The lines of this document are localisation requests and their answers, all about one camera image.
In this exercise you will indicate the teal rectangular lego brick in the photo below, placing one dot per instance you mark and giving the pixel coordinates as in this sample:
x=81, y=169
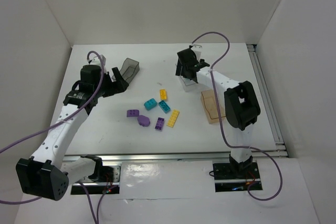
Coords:
x=164, y=106

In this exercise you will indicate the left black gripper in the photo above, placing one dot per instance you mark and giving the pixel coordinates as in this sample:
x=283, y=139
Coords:
x=115, y=83

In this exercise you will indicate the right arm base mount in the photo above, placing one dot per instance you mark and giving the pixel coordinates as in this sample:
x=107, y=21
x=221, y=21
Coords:
x=226, y=180

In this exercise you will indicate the purple oval lego brick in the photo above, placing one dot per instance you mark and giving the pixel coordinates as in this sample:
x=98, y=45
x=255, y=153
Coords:
x=143, y=120

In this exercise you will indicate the long yellow lego plate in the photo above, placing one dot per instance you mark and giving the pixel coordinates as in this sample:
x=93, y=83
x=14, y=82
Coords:
x=172, y=120

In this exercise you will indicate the clear plastic container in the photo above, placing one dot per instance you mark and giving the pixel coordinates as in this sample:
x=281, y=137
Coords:
x=188, y=85

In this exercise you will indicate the dark purple lego plate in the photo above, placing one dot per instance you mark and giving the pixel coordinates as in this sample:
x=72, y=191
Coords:
x=159, y=124

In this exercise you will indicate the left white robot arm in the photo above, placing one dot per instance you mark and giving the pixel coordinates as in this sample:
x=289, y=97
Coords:
x=43, y=174

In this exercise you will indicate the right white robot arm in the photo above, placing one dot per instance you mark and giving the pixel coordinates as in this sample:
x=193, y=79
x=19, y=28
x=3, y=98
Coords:
x=238, y=98

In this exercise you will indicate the orange tinted plastic container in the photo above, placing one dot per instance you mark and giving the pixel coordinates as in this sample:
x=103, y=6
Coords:
x=209, y=106

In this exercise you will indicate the teal rounded lego brick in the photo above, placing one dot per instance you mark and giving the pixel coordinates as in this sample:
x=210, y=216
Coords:
x=150, y=104

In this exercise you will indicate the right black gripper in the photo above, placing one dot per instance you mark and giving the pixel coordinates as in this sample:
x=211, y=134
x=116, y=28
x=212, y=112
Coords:
x=185, y=64

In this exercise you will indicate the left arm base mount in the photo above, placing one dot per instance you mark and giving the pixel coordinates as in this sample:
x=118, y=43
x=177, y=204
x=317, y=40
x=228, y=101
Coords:
x=108, y=182

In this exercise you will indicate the dark smoky plastic container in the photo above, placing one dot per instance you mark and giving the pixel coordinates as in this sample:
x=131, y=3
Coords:
x=129, y=69

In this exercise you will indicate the small yellow lego brick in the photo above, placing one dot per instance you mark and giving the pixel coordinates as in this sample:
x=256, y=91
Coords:
x=163, y=94

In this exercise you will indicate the purple rounded lego brick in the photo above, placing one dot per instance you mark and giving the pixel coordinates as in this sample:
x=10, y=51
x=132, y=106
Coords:
x=133, y=113

